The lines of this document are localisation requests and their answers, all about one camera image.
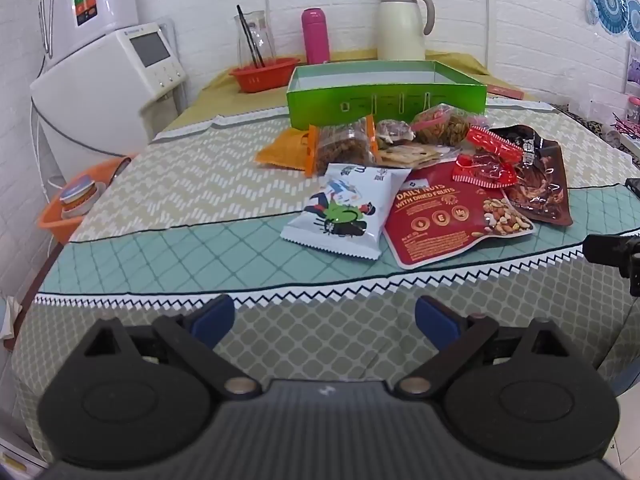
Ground metal hoses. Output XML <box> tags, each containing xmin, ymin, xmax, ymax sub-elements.
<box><xmin>37</xmin><ymin>0</ymin><xmax>57</xmax><ymax>56</ymax></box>

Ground clear cracker packet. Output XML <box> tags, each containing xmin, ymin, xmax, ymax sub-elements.
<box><xmin>377</xmin><ymin>142</ymin><xmax>453</xmax><ymax>170</ymax></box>

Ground red envelope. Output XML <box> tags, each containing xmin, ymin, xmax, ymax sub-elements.
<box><xmin>486</xmin><ymin>85</ymin><xmax>526</xmax><ymax>101</ymax></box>

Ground wall poster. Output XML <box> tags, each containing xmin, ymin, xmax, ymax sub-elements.
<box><xmin>622</xmin><ymin>40</ymin><xmax>640</xmax><ymax>96</ymax></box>

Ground jar with orange label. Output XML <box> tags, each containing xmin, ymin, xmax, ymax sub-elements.
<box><xmin>60</xmin><ymin>175</ymin><xmax>98</xmax><ymax>218</ymax></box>

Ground leopard print cloth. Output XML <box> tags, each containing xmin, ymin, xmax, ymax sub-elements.
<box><xmin>555</xmin><ymin>102</ymin><xmax>626</xmax><ymax>148</ymax></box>

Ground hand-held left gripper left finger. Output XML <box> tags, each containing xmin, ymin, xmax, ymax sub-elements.
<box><xmin>80</xmin><ymin>294</ymin><xmax>263</xmax><ymax>402</ymax></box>

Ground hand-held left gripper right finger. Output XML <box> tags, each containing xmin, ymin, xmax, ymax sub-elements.
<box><xmin>395</xmin><ymin>295</ymin><xmax>569</xmax><ymax>401</ymax></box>

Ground red clear candy packet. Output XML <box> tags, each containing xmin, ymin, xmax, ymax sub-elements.
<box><xmin>466</xmin><ymin>127</ymin><xmax>523</xmax><ymax>162</ymax></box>
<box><xmin>452</xmin><ymin>152</ymin><xmax>518</xmax><ymax>190</ymax></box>

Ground red plastic basket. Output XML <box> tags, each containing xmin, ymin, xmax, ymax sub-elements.
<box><xmin>229</xmin><ymin>57</ymin><xmax>301</xmax><ymax>94</ymax></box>

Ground pink thermos bottle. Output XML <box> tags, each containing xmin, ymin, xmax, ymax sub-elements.
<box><xmin>301</xmin><ymin>8</ymin><xmax>331</xmax><ymax>66</ymax></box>

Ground brown glossy snack pouch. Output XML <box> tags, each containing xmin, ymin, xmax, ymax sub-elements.
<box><xmin>487</xmin><ymin>125</ymin><xmax>574</xmax><ymax>227</ymax></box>

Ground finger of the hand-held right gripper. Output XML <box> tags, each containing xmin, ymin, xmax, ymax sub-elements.
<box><xmin>582</xmin><ymin>232</ymin><xmax>640</xmax><ymax>297</ymax></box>

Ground yellow snack bag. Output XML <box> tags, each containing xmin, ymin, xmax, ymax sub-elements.
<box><xmin>254</xmin><ymin>127</ymin><xmax>318</xmax><ymax>171</ymax></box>

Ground white appliance with screen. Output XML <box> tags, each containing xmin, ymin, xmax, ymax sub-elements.
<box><xmin>30</xmin><ymin>24</ymin><xmax>188</xmax><ymax>158</ymax></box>

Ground small blue wall plate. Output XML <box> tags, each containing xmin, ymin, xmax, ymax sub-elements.
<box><xmin>625</xmin><ymin>0</ymin><xmax>640</xmax><ymax>43</ymax></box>

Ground orange-edged clear snack bag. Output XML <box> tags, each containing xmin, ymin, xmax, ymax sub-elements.
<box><xmin>302</xmin><ymin>115</ymin><xmax>378</xmax><ymax>177</ymax></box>

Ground cream thermos jug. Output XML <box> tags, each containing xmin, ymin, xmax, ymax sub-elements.
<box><xmin>376</xmin><ymin>0</ymin><xmax>436</xmax><ymax>61</ymax></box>

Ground red-strip clear snack bag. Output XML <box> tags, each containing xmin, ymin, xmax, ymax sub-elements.
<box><xmin>411</xmin><ymin>104</ymin><xmax>488</xmax><ymax>147</ymax></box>

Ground red nuts pouch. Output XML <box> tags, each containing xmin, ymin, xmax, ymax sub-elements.
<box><xmin>382</xmin><ymin>167</ymin><xmax>537</xmax><ymax>269</ymax></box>

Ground orange plastic basin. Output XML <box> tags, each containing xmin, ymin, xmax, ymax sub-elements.
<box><xmin>37</xmin><ymin>156</ymin><xmax>133</xmax><ymax>245</ymax></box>

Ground glass carafe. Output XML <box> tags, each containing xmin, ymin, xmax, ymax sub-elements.
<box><xmin>234</xmin><ymin>10</ymin><xmax>277</xmax><ymax>68</ymax></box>

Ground white cartoon snack packet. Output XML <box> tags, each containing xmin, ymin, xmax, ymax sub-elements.
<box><xmin>280</xmin><ymin>162</ymin><xmax>412</xmax><ymax>261</ymax></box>

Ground green cardboard box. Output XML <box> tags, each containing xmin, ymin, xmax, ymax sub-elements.
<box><xmin>286</xmin><ymin>60</ymin><xmax>488</xmax><ymax>131</ymax></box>

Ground patterned tablecloth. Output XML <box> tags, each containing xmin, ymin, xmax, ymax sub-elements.
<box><xmin>10</xmin><ymin>97</ymin><xmax>640</xmax><ymax>461</ymax></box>

